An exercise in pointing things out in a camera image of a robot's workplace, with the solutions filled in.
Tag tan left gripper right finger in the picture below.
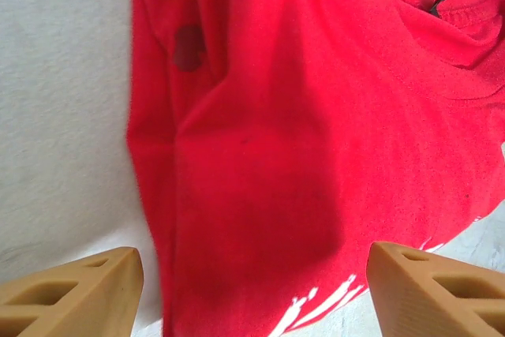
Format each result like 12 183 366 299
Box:
366 241 505 337

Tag red t-shirt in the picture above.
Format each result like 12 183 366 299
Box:
125 0 505 337

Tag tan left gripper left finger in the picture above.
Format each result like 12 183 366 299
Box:
0 246 144 337

